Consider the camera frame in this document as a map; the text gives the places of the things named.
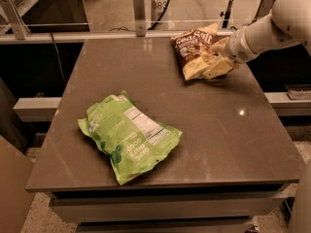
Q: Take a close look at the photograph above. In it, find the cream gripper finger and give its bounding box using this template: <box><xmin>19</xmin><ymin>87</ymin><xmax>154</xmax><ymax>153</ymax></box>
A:
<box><xmin>210</xmin><ymin>38</ymin><xmax>227</xmax><ymax>54</ymax></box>
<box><xmin>202</xmin><ymin>56</ymin><xmax>234</xmax><ymax>80</ymax></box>

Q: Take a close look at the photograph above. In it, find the brown sea salt chip bag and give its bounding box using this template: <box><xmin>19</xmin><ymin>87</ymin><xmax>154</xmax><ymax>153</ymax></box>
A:
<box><xmin>171</xmin><ymin>23</ymin><xmax>220</xmax><ymax>81</ymax></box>

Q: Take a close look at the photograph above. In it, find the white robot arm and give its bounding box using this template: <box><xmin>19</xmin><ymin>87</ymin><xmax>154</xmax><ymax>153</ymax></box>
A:
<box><xmin>203</xmin><ymin>0</ymin><xmax>311</xmax><ymax>80</ymax></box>

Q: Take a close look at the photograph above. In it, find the green chip bag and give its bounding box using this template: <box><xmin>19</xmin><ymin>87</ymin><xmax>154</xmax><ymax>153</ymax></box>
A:
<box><xmin>78</xmin><ymin>90</ymin><xmax>182</xmax><ymax>185</ymax></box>

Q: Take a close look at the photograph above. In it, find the white cylinder with numbers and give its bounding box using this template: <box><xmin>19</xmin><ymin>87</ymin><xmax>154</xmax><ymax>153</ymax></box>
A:
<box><xmin>151</xmin><ymin>0</ymin><xmax>170</xmax><ymax>24</ymax></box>

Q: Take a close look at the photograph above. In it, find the grey table drawer base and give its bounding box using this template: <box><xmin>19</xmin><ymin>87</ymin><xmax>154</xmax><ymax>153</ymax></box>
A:
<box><xmin>50</xmin><ymin>187</ymin><xmax>286</xmax><ymax>233</ymax></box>

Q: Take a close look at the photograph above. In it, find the grey side beam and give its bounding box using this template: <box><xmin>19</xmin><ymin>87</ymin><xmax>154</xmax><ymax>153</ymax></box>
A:
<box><xmin>14</xmin><ymin>97</ymin><xmax>61</xmax><ymax>122</ymax></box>

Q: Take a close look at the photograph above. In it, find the right metal bracket post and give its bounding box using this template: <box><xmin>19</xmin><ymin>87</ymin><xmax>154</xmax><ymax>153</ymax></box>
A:
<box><xmin>253</xmin><ymin>0</ymin><xmax>275</xmax><ymax>21</ymax></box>

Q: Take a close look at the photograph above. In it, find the metal bracket post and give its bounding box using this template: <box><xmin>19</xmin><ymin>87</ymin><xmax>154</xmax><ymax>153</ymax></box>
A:
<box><xmin>253</xmin><ymin>0</ymin><xmax>275</xmax><ymax>21</ymax></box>
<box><xmin>0</xmin><ymin>0</ymin><xmax>30</xmax><ymax>40</ymax></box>
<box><xmin>133</xmin><ymin>0</ymin><xmax>147</xmax><ymax>37</ymax></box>

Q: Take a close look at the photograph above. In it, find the horizontal metal rail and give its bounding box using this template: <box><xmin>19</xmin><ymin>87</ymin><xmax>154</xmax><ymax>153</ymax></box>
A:
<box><xmin>0</xmin><ymin>27</ymin><xmax>237</xmax><ymax>46</ymax></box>

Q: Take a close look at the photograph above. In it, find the black cable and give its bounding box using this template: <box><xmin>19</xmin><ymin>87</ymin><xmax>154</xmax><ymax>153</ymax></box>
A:
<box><xmin>110</xmin><ymin>0</ymin><xmax>172</xmax><ymax>32</ymax></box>

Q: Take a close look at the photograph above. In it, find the middle metal bracket post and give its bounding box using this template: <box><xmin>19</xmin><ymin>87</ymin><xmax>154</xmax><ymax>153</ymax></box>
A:
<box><xmin>133</xmin><ymin>0</ymin><xmax>147</xmax><ymax>37</ymax></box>

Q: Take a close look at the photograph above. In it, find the left metal bracket post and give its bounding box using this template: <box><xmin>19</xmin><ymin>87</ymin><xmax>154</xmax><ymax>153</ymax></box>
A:
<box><xmin>0</xmin><ymin>0</ymin><xmax>30</xmax><ymax>40</ymax></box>

